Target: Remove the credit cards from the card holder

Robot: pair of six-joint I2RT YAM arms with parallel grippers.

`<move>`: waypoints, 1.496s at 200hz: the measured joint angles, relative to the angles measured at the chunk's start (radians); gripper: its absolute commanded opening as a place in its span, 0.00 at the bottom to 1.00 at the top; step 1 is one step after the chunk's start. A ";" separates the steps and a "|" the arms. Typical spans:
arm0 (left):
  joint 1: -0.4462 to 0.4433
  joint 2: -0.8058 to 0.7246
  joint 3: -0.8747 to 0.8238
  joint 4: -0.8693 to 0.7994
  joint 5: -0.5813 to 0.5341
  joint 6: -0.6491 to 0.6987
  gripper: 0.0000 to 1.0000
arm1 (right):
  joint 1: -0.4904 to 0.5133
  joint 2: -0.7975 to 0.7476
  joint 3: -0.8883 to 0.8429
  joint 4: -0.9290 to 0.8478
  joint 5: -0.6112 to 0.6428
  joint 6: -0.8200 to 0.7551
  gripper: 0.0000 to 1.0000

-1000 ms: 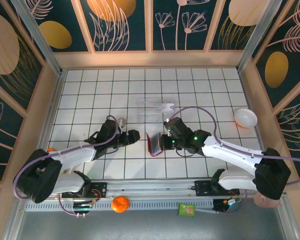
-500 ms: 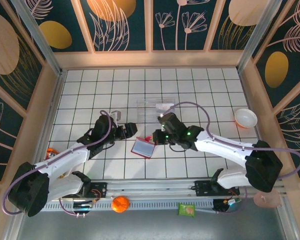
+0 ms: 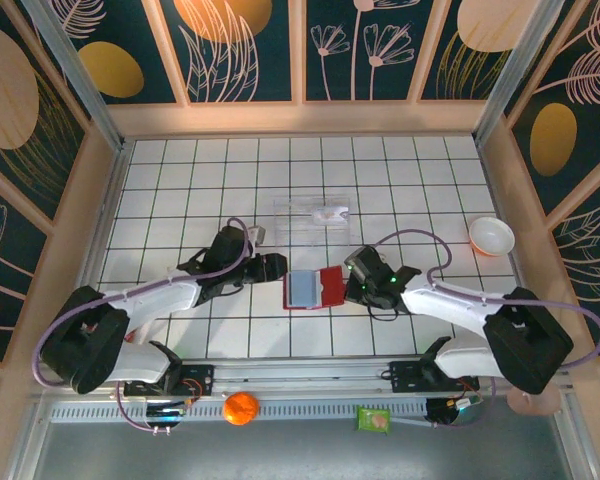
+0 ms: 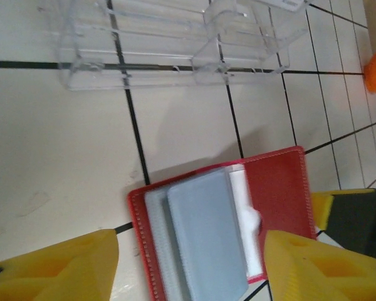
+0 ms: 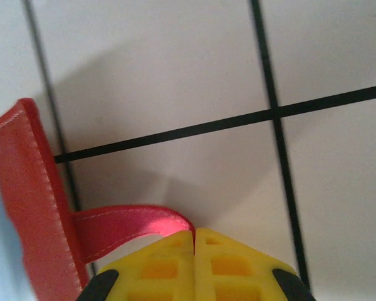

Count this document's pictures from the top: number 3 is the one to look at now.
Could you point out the red card holder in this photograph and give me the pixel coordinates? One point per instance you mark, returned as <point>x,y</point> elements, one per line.
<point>332,287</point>

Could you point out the clear acrylic tray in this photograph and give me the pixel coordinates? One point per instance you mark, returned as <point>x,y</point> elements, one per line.
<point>295,230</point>

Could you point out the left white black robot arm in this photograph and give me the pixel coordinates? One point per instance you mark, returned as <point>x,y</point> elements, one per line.
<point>155,297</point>

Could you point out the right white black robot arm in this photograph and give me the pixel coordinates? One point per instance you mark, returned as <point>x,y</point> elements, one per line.
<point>445,307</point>

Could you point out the white VIP card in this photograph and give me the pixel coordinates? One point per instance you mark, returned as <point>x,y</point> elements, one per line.
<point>330,215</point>

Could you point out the white bowl with orange outside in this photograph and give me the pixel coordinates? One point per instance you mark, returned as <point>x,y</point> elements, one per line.
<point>491,236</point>

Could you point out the green snack packet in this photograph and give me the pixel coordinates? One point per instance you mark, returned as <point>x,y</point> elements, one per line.
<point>373,420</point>

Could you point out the black controller board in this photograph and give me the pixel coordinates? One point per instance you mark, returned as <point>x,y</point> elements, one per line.
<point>447,410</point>
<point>165,414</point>

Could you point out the orange ball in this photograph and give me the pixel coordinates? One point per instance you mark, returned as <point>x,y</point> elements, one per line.
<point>240,409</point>

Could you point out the pink round object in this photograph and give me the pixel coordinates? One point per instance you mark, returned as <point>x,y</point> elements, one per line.
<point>530,404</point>

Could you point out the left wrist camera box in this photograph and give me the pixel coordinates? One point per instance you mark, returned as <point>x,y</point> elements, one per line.
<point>257,235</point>

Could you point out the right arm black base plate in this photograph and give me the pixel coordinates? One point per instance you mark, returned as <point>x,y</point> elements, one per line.
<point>405,375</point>

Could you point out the aluminium rail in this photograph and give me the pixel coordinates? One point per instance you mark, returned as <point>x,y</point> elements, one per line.
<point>300,375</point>

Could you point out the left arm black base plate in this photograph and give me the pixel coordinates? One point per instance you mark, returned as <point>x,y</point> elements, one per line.
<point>200,377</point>

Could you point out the aluminium frame post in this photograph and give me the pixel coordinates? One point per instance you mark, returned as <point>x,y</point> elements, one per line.
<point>515,75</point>
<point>80,80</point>

